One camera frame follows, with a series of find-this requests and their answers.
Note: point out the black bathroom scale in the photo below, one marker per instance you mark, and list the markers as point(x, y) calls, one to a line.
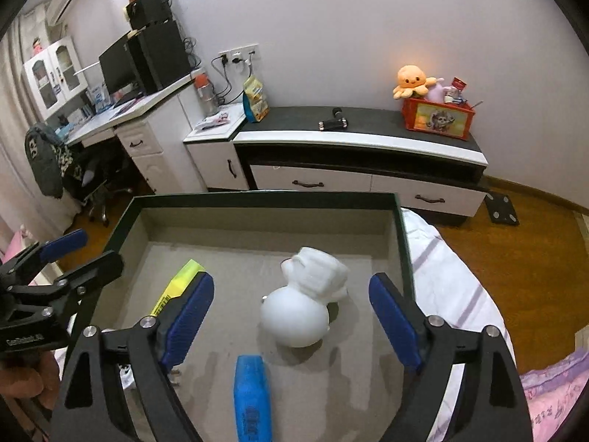
point(504, 207)

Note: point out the dark patterned jacket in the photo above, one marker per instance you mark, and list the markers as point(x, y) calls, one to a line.
point(43, 161)

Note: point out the black office chair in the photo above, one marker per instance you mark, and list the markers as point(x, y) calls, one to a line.
point(99, 179)

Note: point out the flat packet on cabinet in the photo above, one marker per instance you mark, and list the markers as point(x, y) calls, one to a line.
point(212, 120)

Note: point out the small black dumbbell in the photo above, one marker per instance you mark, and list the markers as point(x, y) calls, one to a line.
point(333, 123)

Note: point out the white figurine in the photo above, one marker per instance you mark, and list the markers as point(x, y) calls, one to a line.
point(294, 317)

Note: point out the white glass-door cabinet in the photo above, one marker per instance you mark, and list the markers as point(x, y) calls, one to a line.
point(55, 78)

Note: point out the dark green cardboard box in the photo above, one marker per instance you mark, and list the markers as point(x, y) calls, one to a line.
point(230, 262)

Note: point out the small pink doll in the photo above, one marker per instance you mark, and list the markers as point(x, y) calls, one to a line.
point(37, 47)

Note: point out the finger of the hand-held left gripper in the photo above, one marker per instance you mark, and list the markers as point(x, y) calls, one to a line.
point(64, 243)
point(99, 269)

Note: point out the purple plush toy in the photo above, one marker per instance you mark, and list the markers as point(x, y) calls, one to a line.
point(437, 90)

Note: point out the beige curtain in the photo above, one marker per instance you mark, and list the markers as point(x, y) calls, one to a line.
point(14, 124)

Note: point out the yellow highlighter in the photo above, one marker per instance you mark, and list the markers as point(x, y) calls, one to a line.
point(177, 283)

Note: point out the black computer tower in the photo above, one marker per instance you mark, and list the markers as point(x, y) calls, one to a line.
point(158, 57)

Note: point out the white desk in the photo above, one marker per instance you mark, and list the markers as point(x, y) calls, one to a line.
point(170, 119)

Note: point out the red white small packet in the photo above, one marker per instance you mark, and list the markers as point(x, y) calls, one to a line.
point(458, 88)

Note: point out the black computer monitor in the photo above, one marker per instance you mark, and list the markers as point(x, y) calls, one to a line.
point(115, 66)

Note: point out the white wall socket strip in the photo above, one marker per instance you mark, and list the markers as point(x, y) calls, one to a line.
point(239, 54)

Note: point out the orange octopus plush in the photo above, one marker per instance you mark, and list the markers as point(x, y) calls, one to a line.
point(412, 78)

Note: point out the small black box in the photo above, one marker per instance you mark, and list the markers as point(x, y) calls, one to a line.
point(149, 9)

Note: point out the pink purple blanket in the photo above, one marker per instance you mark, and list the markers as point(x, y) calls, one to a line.
point(552, 396)

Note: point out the white bedside cabinet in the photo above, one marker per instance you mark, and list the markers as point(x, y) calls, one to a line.
point(211, 165)

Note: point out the red storage box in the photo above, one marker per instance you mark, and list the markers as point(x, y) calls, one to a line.
point(437, 119)

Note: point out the black and white TV stand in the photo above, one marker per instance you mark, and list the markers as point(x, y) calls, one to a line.
point(359, 124)

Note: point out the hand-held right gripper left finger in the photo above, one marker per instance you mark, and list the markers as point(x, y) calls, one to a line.
point(188, 317)

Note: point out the yellow blue snack bag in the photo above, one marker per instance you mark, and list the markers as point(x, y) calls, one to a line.
point(255, 101)

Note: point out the blue highlighter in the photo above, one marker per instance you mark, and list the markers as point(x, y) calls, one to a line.
point(252, 400)

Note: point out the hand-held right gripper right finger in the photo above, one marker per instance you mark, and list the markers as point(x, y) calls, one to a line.
point(395, 322)

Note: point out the clear water bottle red cap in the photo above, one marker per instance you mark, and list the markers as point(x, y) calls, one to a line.
point(207, 96)

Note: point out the person's left hand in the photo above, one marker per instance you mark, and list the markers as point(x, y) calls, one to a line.
point(32, 377)

